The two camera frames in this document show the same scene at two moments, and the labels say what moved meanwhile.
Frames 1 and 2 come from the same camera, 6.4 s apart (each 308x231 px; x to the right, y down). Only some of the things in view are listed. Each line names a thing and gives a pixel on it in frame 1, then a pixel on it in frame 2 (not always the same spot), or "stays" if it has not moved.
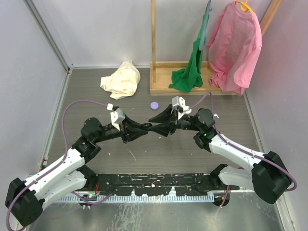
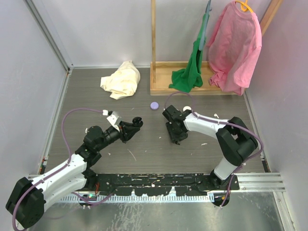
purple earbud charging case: [154, 105] stays
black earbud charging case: [146, 125] -> [137, 121]
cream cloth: [123, 83] stays
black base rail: [159, 182] stays
